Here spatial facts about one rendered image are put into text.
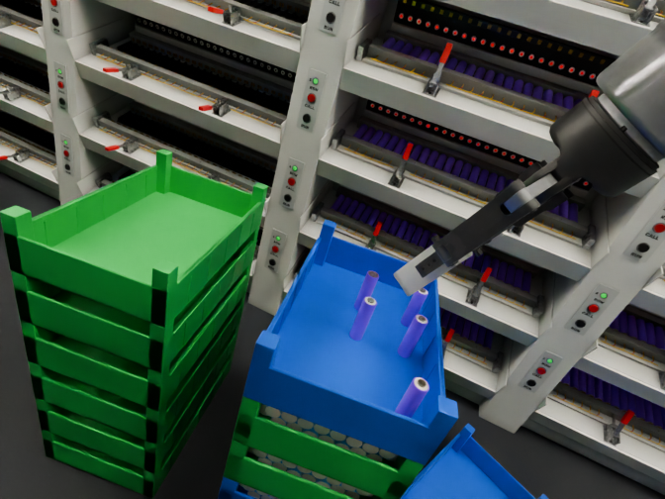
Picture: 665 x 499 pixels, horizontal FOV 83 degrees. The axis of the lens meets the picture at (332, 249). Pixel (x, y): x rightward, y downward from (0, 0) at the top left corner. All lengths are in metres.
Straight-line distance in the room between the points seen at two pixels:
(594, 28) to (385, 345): 0.60
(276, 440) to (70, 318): 0.29
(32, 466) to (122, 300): 0.45
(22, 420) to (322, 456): 0.62
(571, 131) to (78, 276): 0.50
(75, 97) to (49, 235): 0.74
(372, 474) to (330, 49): 0.73
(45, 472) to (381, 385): 0.60
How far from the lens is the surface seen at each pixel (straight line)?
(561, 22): 0.81
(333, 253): 0.64
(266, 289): 1.08
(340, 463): 0.47
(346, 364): 0.49
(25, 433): 0.92
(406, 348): 0.52
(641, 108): 0.32
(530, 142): 0.81
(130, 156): 1.20
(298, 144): 0.89
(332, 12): 0.85
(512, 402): 1.10
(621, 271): 0.92
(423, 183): 0.87
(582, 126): 0.34
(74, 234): 0.64
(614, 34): 0.82
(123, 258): 0.59
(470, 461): 1.04
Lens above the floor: 0.75
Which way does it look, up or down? 30 degrees down
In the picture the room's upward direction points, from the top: 18 degrees clockwise
